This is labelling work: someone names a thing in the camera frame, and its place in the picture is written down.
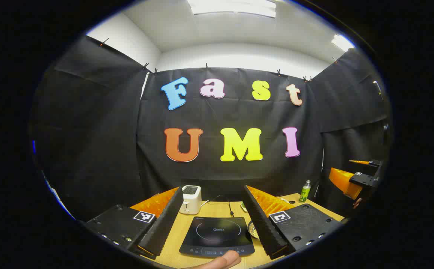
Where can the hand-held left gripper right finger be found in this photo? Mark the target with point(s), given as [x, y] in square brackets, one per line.
[262, 224]

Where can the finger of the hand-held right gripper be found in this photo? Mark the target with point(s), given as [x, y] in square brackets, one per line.
[342, 179]
[372, 163]

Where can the black backdrop cloth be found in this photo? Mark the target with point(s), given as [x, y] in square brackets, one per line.
[101, 142]

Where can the small ceiling light panel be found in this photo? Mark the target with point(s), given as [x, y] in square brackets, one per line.
[342, 42]

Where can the row of black cloth clips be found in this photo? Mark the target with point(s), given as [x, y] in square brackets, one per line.
[206, 66]

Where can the stainless steel pot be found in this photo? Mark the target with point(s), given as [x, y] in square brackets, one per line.
[253, 231]

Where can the black induction cooktop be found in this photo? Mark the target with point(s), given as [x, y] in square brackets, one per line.
[217, 235]

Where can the large ceiling light panel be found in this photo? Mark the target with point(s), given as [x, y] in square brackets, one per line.
[232, 7]

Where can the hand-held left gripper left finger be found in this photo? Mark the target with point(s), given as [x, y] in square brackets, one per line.
[164, 224]

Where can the white rectangular plate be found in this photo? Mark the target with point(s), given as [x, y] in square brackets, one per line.
[243, 206]

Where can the green drink bottle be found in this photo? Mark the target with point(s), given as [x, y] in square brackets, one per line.
[304, 192]

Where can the white toaster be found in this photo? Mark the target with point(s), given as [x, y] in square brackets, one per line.
[191, 200]

